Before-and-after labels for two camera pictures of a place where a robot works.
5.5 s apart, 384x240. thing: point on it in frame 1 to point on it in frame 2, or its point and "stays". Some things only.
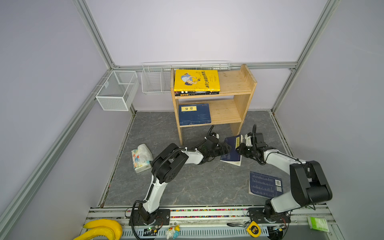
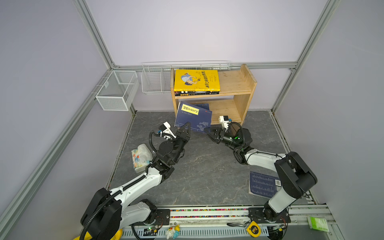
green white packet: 318,224 stays
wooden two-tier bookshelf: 236,88 stays
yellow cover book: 197,80 stays
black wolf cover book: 195,93 stays
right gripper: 240,149 to 220,136
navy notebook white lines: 265,186 stays
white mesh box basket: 118,90 stays
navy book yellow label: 233,157 to 200,119
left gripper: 226,149 to 183,136
